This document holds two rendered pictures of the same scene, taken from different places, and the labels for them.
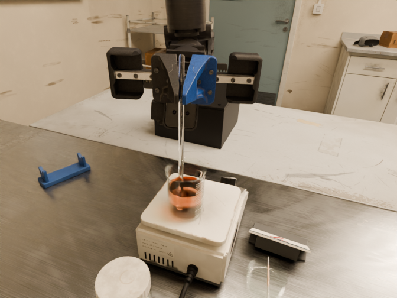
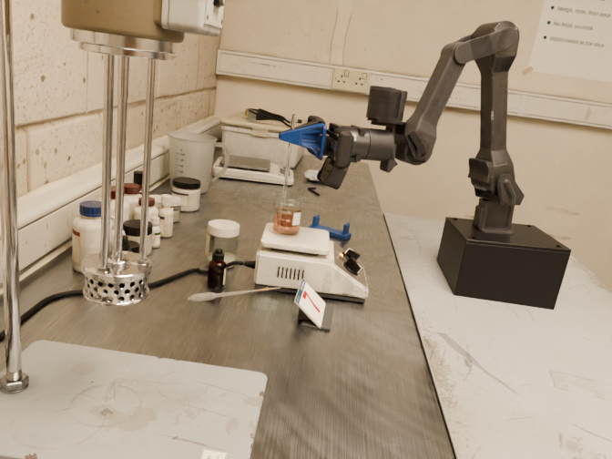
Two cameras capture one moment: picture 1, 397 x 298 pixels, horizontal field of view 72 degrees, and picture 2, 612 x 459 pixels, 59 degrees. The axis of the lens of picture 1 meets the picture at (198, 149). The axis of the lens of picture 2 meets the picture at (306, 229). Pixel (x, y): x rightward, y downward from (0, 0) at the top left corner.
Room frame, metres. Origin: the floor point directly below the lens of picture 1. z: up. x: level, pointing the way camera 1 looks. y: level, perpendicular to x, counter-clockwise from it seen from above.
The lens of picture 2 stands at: (0.03, -0.89, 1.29)
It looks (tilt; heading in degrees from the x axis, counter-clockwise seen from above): 17 degrees down; 72
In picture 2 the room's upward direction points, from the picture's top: 8 degrees clockwise
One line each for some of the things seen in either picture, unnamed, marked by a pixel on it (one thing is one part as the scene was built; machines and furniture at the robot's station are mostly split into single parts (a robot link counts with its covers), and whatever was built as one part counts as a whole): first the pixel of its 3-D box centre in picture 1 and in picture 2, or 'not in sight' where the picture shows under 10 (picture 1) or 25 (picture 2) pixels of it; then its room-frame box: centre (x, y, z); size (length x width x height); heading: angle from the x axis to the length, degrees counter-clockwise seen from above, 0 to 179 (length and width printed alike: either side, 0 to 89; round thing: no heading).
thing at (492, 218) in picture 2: not in sight; (493, 215); (0.72, 0.02, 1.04); 0.07 x 0.07 x 0.06; 78
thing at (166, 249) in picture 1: (198, 214); (307, 262); (0.33, 0.00, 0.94); 0.22 x 0.13 x 0.08; 162
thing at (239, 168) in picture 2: not in sight; (254, 169); (0.39, 0.85, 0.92); 0.26 x 0.19 x 0.05; 167
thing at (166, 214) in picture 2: not in sight; (165, 215); (0.09, 0.23, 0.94); 0.03 x 0.03 x 0.09
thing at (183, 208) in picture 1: (184, 190); (286, 213); (0.28, 0.02, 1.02); 0.06 x 0.05 x 0.08; 145
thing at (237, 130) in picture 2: not in sight; (267, 137); (0.51, 1.21, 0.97); 0.37 x 0.31 x 0.14; 68
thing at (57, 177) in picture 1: (64, 168); (331, 226); (0.47, 0.28, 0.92); 0.10 x 0.03 x 0.04; 138
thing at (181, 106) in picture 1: (181, 143); (287, 171); (0.28, 0.02, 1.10); 0.01 x 0.01 x 0.20
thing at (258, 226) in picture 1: (279, 236); (315, 303); (0.31, -0.13, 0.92); 0.09 x 0.06 x 0.04; 67
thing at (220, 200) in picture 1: (194, 204); (296, 238); (0.30, 0.00, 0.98); 0.12 x 0.12 x 0.01; 72
